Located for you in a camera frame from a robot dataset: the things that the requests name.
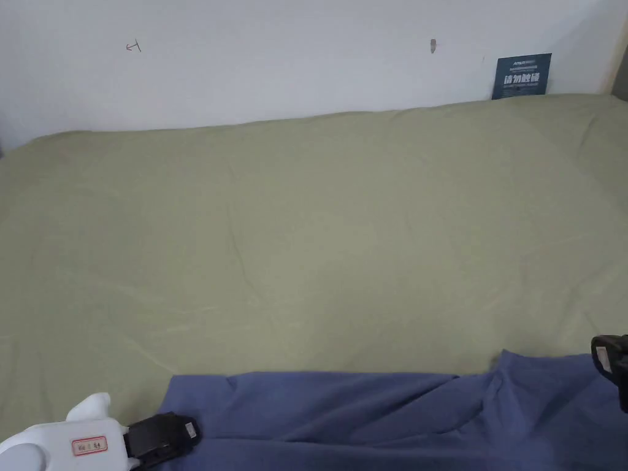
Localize dark blue shirt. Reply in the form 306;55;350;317
156;349;628;471

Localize dark blue printed card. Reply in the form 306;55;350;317
491;53;553;101

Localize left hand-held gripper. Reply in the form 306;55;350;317
0;392;203;471

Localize bed with pale green sheet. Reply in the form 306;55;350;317
0;92;628;445

